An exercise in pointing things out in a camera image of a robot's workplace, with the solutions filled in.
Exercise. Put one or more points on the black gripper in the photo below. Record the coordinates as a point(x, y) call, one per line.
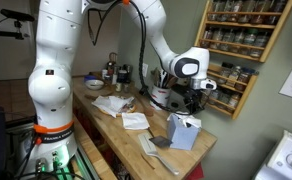
point(193, 98)

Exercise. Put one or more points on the white tissue napkin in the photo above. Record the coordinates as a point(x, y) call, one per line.
point(177, 118)

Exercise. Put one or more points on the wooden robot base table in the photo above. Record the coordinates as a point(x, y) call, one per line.
point(92, 160)

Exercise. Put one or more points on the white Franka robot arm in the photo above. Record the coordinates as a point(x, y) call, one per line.
point(56, 66)

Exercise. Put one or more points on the blue tissue box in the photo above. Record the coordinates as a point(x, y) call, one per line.
point(182, 136)

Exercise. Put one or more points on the white utensil crock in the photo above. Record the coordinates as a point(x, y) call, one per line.
point(160, 97)

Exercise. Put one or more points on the wooden cooking spatula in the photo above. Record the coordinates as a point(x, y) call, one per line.
point(171, 81)

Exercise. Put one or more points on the black metal spatula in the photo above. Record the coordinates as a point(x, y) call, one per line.
point(161, 141)

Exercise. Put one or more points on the wooden spice rack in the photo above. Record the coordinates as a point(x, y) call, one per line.
point(269, 43)
point(244, 100)

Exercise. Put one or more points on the white plastic spatula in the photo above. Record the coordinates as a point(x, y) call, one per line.
point(149, 146)

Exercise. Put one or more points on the flat white paper towel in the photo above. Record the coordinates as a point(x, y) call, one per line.
point(136, 120)

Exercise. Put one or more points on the colourful patterned plate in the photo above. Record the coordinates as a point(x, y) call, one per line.
point(131, 109)

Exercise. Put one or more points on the red cloth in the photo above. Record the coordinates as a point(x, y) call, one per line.
point(195, 172)

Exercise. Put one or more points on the crumpled white paper towel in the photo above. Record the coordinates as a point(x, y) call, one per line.
point(109, 103)

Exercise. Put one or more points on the white ceramic bowl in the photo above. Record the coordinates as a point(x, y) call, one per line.
point(94, 85)

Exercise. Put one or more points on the white stove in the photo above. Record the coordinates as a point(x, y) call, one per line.
point(286, 160)

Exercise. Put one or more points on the blue plastic bowl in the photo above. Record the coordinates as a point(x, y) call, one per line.
point(90, 78)

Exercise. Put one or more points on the white wall outlet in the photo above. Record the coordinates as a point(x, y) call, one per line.
point(145, 70)

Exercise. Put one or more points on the black tripod camera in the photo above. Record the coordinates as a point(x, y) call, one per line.
point(16, 15)

